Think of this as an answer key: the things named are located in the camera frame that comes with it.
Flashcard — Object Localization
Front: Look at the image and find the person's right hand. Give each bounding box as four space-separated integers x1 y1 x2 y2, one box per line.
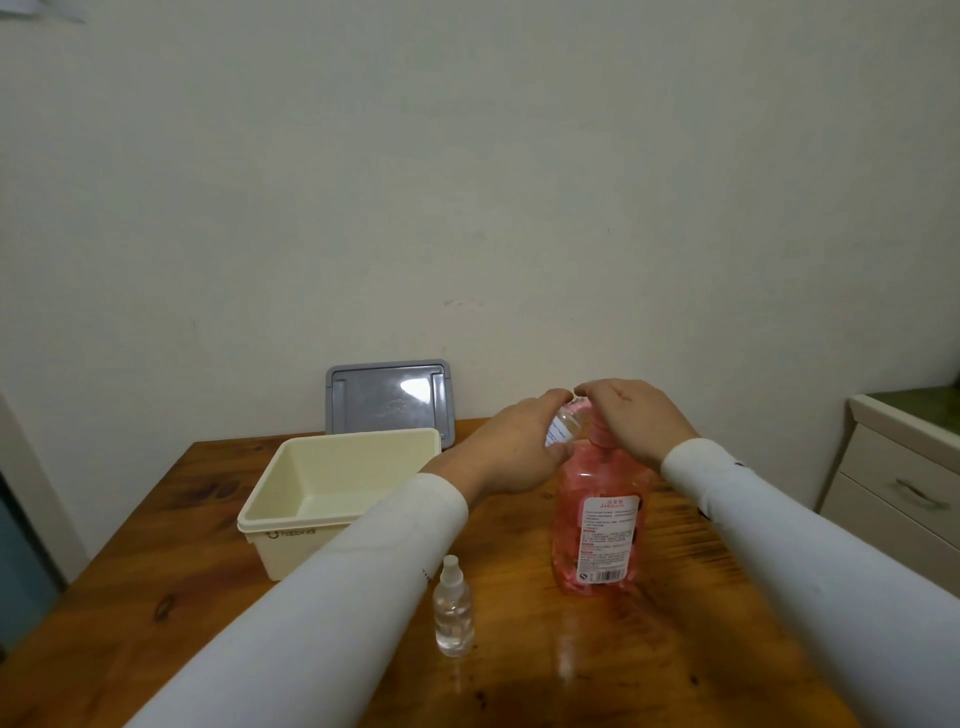
573 378 703 474

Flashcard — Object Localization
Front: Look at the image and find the small clear spray bottle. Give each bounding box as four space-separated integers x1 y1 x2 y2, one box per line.
432 554 477 660

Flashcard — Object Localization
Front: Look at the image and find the grey cabinet drawer handle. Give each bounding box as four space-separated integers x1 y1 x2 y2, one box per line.
895 478 949 513

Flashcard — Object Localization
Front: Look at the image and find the person's right forearm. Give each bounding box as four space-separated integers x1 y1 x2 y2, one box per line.
659 438 960 728

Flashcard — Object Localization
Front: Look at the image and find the person's left forearm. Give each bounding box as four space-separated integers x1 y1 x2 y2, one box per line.
126 472 471 728

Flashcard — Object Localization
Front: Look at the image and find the white drawer cabinet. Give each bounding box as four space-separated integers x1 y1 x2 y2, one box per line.
817 385 960 601

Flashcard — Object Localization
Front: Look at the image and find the cream plastic storage bin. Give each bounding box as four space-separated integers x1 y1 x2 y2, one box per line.
237 427 443 583

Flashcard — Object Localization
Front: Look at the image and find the blue door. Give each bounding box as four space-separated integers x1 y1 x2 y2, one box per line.
0 471 63 655

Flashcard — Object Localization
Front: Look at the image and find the person's left hand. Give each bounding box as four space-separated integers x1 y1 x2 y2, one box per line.
447 388 576 504

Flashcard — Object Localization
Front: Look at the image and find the small clear labelled bottle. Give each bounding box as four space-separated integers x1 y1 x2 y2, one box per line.
544 396 594 452

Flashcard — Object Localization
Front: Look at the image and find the grey plastic bin lid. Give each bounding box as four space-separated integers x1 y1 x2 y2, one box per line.
325 358 456 452

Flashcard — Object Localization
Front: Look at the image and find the pink liquid pump bottle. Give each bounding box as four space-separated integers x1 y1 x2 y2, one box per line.
552 405 653 602

